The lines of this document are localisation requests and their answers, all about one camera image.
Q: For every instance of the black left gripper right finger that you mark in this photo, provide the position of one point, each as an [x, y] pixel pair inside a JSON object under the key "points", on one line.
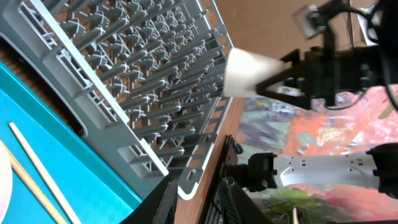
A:
{"points": [[237, 207]]}

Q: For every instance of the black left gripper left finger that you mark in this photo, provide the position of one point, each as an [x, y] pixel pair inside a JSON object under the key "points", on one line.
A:
{"points": [[159, 206]]}

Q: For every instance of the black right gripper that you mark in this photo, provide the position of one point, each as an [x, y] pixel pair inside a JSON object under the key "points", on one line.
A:
{"points": [[349, 70]]}

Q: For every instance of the white cup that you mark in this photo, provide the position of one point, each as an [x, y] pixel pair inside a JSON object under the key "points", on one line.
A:
{"points": [[244, 70]]}

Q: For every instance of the grey dishwasher rack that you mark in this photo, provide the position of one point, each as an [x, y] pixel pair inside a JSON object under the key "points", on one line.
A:
{"points": [[144, 79]]}

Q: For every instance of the teal plastic tray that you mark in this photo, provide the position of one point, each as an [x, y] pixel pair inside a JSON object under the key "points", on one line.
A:
{"points": [[94, 192]]}

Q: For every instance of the wooden chopstick right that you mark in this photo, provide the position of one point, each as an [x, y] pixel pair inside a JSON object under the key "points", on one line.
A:
{"points": [[45, 175]]}

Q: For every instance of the wooden chopstick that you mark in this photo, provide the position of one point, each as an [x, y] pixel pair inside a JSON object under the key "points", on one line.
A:
{"points": [[45, 175], [33, 187]]}

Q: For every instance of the wooden chopstick left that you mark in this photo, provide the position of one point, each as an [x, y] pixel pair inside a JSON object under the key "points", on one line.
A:
{"points": [[33, 187]]}

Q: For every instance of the pink plate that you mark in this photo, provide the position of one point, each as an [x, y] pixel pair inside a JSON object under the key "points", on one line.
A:
{"points": [[6, 181]]}

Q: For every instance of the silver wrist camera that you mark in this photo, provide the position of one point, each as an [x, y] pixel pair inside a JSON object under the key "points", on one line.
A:
{"points": [[311, 21]]}

